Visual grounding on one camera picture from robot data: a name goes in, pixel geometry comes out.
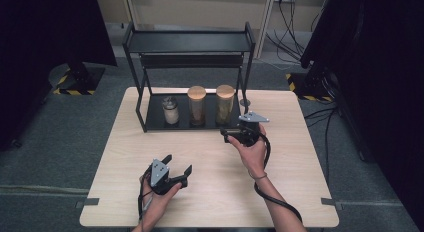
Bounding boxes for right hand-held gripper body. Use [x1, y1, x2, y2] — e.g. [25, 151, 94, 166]
[232, 111, 270, 147]

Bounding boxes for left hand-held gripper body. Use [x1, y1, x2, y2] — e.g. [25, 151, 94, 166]
[145, 158, 189, 196]

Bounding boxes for glass jar with green herbs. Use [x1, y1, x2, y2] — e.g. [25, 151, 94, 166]
[215, 84, 236, 127]

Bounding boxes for glass jar with brown spice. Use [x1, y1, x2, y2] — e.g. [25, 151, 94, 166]
[186, 85, 207, 127]

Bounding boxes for glass shaker with metal lid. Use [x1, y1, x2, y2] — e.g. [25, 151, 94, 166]
[161, 96, 180, 126]

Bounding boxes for black metal shelf rack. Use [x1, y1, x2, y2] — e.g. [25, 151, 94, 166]
[121, 21, 257, 133]

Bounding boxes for person's right hand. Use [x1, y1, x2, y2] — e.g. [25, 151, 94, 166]
[228, 124, 269, 179]

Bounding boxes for person's left hand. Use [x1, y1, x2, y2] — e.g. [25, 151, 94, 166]
[138, 175, 183, 227]

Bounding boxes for striped stand base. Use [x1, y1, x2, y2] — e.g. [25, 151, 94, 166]
[285, 71, 334, 103]
[49, 63, 106, 96]

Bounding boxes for black curtain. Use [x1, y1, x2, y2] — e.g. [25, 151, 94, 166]
[0, 0, 118, 152]
[299, 0, 424, 231]

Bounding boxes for left hand-held gripper cable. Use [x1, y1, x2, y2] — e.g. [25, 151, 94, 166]
[137, 170, 154, 232]

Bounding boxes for hand-held gripper cable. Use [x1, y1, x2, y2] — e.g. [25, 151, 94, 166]
[137, 170, 154, 232]
[253, 131, 304, 225]

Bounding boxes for thin wrist bracelet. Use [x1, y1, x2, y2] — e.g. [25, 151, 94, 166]
[247, 171, 269, 181]

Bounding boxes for right hand-held gripper cable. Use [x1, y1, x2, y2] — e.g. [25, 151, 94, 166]
[253, 131, 304, 225]

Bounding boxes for black floor cables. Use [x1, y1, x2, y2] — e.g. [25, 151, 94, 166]
[303, 100, 340, 186]
[265, 0, 332, 65]

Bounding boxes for white post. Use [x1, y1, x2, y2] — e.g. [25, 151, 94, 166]
[254, 0, 278, 60]

